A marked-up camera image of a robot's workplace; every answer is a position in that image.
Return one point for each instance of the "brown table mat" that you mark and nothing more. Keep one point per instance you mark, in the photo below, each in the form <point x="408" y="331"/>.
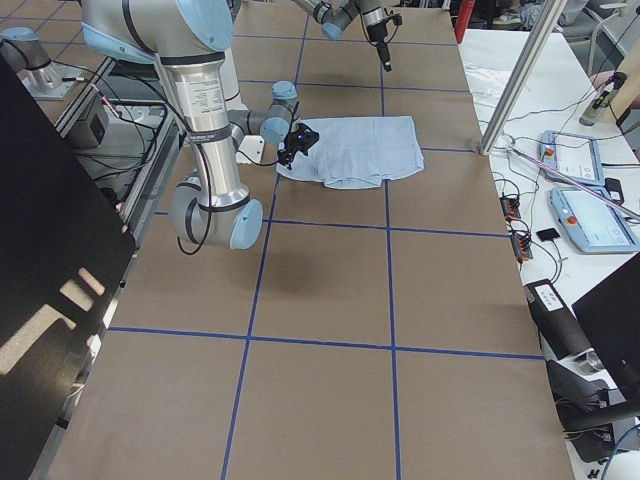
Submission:
<point x="378" y="334"/>

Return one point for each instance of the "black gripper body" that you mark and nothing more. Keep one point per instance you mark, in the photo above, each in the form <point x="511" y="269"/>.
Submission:
<point x="376" y="33"/>
<point x="294" y="144"/>

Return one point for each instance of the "red cylinder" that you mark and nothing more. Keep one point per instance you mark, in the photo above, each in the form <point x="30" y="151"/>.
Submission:
<point x="465" y="12"/>

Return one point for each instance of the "upper blue teach pendant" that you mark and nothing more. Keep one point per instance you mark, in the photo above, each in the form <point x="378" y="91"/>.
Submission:
<point x="574" y="155"/>

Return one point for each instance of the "black monitor right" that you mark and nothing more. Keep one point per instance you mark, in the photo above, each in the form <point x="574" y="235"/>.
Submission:
<point x="609" y="316"/>

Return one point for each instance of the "grey electrical box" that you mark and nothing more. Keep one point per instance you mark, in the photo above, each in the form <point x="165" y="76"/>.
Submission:
<point x="89" y="129"/>

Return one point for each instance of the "black panel left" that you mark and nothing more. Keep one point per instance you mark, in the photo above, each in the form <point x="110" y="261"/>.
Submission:
<point x="63" y="252"/>

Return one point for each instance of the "light blue button-up shirt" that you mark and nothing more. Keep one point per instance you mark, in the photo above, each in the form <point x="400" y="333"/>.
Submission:
<point x="359" y="152"/>

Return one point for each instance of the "spare robot base joint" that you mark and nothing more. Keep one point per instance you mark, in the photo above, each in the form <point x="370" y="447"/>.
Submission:
<point x="22" y="50"/>

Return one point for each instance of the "black box with label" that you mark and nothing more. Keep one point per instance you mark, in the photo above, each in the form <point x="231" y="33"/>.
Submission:
<point x="560" y="335"/>

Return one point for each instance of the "grey aluminium frame post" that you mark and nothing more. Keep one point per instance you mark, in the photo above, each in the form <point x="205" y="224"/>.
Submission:
<point x="525" y="63"/>

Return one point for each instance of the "blue teach pendant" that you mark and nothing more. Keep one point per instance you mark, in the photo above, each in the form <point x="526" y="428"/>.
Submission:
<point x="574" y="155"/>
<point x="591" y="225"/>

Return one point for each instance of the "small black pad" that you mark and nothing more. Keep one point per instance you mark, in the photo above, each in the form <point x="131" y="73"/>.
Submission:
<point x="549" y="234"/>

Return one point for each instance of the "lower blue teach pendant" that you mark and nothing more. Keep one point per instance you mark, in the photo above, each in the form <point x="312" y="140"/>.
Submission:
<point x="591" y="225"/>

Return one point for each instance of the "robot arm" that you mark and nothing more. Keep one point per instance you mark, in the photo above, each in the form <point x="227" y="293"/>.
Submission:
<point x="374" y="17"/>
<point x="189" y="40"/>

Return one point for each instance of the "metal reacher grabber tool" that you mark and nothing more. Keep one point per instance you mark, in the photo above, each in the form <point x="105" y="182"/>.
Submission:
<point x="541" y="165"/>

